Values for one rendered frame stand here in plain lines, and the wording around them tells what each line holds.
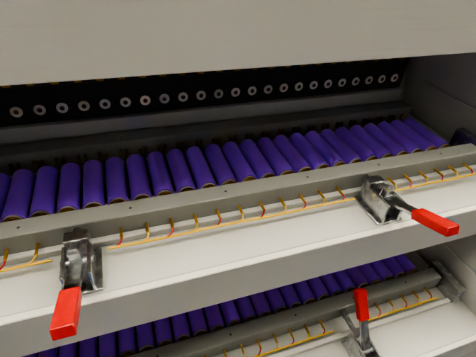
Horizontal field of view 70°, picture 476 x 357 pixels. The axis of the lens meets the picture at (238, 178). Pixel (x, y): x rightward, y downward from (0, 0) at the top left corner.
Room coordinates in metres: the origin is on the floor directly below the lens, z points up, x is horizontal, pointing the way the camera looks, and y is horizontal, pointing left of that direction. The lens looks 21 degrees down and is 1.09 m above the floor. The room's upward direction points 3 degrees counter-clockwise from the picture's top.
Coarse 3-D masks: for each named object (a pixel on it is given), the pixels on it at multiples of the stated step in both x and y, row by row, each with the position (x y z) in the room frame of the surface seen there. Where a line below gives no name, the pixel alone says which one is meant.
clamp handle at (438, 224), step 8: (384, 192) 0.29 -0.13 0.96; (392, 192) 0.28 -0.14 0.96; (392, 200) 0.28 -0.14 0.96; (400, 200) 0.28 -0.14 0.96; (400, 208) 0.26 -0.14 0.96; (408, 208) 0.26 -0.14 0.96; (416, 208) 0.26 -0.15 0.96; (416, 216) 0.25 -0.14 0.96; (424, 216) 0.24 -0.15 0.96; (432, 216) 0.24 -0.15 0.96; (440, 216) 0.24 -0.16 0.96; (424, 224) 0.24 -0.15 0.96; (432, 224) 0.23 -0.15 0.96; (440, 224) 0.23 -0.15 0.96; (448, 224) 0.22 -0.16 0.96; (456, 224) 0.22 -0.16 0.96; (440, 232) 0.22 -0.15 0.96; (448, 232) 0.22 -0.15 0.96; (456, 232) 0.22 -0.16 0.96
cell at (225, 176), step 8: (216, 144) 0.36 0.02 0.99; (208, 152) 0.35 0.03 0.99; (216, 152) 0.35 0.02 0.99; (208, 160) 0.34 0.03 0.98; (216, 160) 0.33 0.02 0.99; (224, 160) 0.33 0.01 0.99; (216, 168) 0.32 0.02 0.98; (224, 168) 0.32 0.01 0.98; (216, 176) 0.32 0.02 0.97; (224, 176) 0.31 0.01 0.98; (232, 176) 0.31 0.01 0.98
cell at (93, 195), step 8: (96, 160) 0.33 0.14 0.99; (88, 168) 0.31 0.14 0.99; (96, 168) 0.31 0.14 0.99; (88, 176) 0.30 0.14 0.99; (96, 176) 0.30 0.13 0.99; (88, 184) 0.29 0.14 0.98; (96, 184) 0.29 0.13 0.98; (88, 192) 0.28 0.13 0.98; (96, 192) 0.28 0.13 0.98; (88, 200) 0.27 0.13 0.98; (96, 200) 0.27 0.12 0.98; (104, 200) 0.28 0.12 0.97
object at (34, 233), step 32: (384, 160) 0.34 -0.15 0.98; (416, 160) 0.34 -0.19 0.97; (448, 160) 0.35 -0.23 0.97; (192, 192) 0.28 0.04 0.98; (224, 192) 0.28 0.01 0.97; (256, 192) 0.28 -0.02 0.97; (288, 192) 0.29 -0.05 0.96; (320, 192) 0.30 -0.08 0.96; (0, 224) 0.23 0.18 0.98; (32, 224) 0.24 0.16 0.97; (64, 224) 0.24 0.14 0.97; (96, 224) 0.24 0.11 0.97; (128, 224) 0.25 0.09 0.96; (160, 224) 0.26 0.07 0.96; (224, 224) 0.26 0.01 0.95
